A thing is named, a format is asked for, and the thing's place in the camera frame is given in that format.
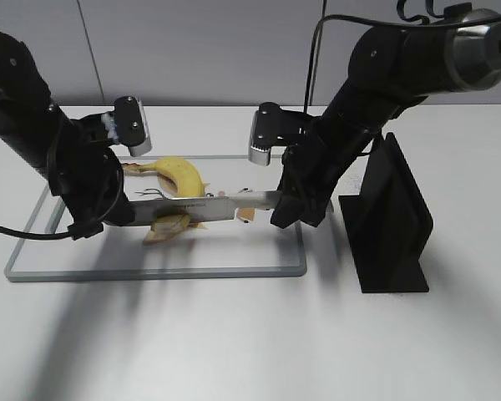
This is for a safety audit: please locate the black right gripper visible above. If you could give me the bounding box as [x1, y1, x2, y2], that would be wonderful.
[270, 116, 359, 229]

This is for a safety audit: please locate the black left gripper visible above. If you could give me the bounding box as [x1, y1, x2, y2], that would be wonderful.
[45, 114, 135, 226]

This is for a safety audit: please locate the knife with white handle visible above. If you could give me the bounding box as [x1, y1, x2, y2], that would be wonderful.
[127, 190, 281, 226]

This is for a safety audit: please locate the yellow banana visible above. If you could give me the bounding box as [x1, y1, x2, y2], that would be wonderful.
[122, 156, 207, 245]

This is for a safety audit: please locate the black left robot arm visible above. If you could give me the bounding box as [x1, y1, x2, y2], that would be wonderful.
[0, 32, 135, 226]

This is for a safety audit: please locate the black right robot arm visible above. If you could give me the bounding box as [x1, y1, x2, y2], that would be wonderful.
[271, 8, 501, 228]

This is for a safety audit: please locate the white grey-rimmed cutting board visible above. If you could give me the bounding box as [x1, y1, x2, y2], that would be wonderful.
[4, 155, 306, 282]

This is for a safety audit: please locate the black knife stand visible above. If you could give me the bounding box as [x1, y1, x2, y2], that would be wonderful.
[338, 132, 433, 293]

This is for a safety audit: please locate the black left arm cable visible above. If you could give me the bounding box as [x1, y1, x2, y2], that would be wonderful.
[0, 124, 124, 242]

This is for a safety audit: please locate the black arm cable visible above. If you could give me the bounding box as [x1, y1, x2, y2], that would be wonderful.
[0, 124, 124, 242]
[302, 0, 501, 116]

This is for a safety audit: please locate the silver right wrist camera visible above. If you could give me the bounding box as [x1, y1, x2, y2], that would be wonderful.
[248, 102, 314, 166]

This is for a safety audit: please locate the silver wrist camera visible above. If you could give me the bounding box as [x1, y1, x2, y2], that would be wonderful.
[101, 95, 152, 157]
[248, 102, 314, 166]

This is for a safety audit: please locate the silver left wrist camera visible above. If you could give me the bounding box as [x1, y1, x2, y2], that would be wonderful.
[101, 95, 152, 157]

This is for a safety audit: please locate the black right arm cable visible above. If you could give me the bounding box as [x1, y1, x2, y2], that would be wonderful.
[302, 0, 501, 116]

